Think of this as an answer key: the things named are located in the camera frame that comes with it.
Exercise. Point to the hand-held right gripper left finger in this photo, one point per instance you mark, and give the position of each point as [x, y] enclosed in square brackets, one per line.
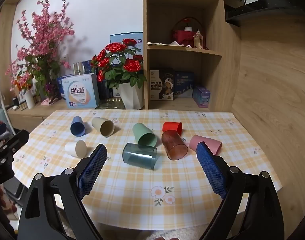
[91, 170]

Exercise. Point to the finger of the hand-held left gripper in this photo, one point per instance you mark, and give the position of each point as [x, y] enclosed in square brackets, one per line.
[10, 146]

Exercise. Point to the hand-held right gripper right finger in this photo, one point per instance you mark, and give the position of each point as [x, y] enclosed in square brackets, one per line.
[211, 170]

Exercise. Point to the pink cup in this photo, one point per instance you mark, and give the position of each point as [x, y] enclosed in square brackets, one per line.
[211, 145]

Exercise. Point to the cream cup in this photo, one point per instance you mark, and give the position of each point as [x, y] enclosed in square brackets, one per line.
[76, 148]

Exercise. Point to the blue cup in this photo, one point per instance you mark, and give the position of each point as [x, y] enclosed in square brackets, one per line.
[78, 128]

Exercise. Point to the tan cup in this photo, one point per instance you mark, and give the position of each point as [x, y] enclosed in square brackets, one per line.
[103, 127]

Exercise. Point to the brown translucent cup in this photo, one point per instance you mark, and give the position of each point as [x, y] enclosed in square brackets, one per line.
[173, 145]

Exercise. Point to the teal translucent cup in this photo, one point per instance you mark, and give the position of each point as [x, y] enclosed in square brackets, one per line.
[140, 155]

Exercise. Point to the red cup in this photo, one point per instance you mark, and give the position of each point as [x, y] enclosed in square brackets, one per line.
[172, 127]

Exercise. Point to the green cup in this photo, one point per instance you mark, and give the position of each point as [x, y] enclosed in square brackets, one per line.
[143, 135]

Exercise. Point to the low wooden cabinet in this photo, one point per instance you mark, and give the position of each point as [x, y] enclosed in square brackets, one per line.
[30, 116]

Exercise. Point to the yellow checked floral tablecloth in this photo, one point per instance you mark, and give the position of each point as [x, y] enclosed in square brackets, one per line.
[132, 182]

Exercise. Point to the row of small dark bottles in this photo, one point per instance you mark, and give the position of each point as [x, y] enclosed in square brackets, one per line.
[21, 103]

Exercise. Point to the silver blister pack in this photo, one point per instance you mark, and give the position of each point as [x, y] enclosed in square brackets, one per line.
[112, 103]

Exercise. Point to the purple box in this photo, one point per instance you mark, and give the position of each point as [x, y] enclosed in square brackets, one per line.
[202, 96]

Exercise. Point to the white and blue carton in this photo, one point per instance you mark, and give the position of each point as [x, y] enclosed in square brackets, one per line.
[78, 92]

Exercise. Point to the white faceted flower pot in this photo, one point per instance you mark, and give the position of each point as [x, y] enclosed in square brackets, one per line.
[130, 95]

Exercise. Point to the wooden shelf unit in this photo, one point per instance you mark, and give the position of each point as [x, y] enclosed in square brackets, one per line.
[217, 80]

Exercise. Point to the dark blue box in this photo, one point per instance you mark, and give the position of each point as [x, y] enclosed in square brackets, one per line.
[183, 83]

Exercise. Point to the white and dark biscuit box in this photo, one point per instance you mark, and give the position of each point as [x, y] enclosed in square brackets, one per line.
[161, 85]

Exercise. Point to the clear drinking glass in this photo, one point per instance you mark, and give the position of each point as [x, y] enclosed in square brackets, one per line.
[78, 68]

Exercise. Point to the pink blossom bouquet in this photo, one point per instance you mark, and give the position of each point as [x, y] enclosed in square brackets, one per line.
[42, 45]

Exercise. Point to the red rose plant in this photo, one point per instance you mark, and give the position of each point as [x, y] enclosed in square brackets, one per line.
[120, 60]

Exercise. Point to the clear glass bottle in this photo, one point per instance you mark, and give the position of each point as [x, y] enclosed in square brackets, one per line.
[198, 40]

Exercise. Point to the stack of papers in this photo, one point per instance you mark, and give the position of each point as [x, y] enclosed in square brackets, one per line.
[165, 44]

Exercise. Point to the large blue flat box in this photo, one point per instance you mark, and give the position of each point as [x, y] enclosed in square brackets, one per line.
[122, 38]

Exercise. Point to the red gift basket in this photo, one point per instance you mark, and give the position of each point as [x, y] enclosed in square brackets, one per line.
[183, 35]

